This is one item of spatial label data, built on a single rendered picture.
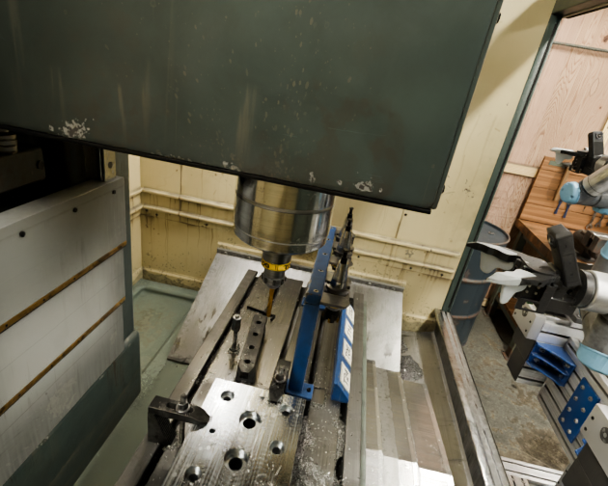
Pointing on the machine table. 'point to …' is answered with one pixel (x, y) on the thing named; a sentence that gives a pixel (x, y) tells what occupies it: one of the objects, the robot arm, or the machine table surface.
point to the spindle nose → (281, 217)
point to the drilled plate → (229, 411)
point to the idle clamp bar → (246, 370)
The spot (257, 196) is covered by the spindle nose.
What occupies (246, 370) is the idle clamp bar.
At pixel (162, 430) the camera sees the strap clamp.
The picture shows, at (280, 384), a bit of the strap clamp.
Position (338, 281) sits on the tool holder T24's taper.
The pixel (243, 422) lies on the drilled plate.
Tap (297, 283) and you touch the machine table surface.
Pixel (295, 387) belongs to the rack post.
